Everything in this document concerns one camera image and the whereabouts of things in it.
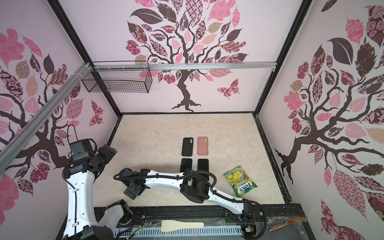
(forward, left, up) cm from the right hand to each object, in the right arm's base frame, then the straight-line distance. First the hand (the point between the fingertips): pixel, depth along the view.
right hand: (134, 184), depth 83 cm
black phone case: (+26, -30, -2) cm, 39 cm away
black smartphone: (+13, -29, -1) cm, 32 cm away
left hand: (+8, +7, +18) cm, 21 cm away
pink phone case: (+26, -40, -1) cm, 48 cm away
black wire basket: (+80, +24, +16) cm, 85 cm away
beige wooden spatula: (-20, -23, 0) cm, 31 cm away
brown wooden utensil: (-19, -81, -2) cm, 83 cm away
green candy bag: (0, -61, +1) cm, 61 cm away
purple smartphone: (+12, -40, -2) cm, 42 cm away
